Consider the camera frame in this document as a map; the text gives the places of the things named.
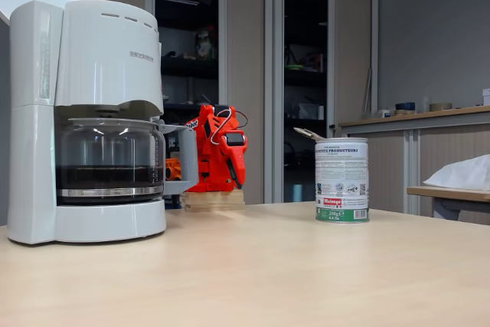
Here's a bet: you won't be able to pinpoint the white green coffee can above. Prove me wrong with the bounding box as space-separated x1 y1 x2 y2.
315 137 371 224

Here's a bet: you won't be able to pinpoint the low sideboard wooden top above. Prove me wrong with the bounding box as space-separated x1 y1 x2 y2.
338 106 490 225

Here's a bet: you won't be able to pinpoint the white plastic bag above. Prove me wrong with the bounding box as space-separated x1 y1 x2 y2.
423 153 490 191

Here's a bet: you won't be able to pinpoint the glass carafe grey handle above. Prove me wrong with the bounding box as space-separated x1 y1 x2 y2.
55 114 200 205

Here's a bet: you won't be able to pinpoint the colourful printed box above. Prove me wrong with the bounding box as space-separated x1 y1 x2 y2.
195 29 215 60

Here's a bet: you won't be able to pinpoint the plywood base block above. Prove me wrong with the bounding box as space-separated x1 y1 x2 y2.
179 188 246 212

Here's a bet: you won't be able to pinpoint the white carton box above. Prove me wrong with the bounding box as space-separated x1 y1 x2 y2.
297 103 325 120

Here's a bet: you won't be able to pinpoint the white servo wire loop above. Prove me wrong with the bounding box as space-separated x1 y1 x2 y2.
209 108 235 145

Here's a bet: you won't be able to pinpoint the white drip coffee maker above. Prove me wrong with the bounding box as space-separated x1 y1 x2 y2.
0 0 168 246

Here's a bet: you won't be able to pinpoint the blue spoon cardboard handle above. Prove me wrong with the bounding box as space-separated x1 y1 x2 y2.
293 126 326 140

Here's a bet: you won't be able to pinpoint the side table wooden top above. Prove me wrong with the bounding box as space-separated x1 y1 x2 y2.
406 185 490 221

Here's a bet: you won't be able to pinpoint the printed cardboard box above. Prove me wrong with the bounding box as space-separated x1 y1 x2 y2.
302 53 325 72

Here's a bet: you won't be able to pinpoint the orange table clamp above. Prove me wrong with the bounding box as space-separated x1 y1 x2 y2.
165 157 183 181

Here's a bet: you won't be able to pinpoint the leaning grey rods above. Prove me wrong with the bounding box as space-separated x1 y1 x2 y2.
362 68 373 119

